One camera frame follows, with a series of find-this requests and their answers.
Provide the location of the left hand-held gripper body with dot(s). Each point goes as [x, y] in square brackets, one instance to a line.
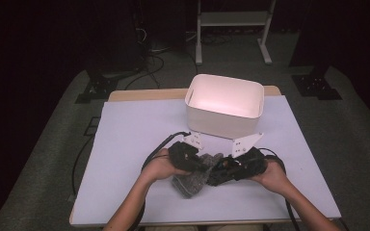
[184, 157]

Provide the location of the white table sheet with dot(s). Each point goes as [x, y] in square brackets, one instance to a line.
[125, 144]

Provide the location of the person's left hand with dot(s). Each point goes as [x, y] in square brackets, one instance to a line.
[159, 168]

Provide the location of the white metal stand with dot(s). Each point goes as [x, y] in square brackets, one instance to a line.
[231, 18]

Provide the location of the black stand base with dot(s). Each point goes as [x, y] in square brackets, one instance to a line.
[98, 88]
[316, 86]

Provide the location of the white storage box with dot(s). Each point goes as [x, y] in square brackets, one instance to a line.
[218, 123]

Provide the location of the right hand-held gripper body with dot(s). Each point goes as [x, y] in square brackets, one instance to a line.
[250, 163]

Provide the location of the person's right hand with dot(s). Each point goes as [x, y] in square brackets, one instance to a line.
[273, 179]

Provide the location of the grey cloth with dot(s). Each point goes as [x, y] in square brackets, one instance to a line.
[189, 187]

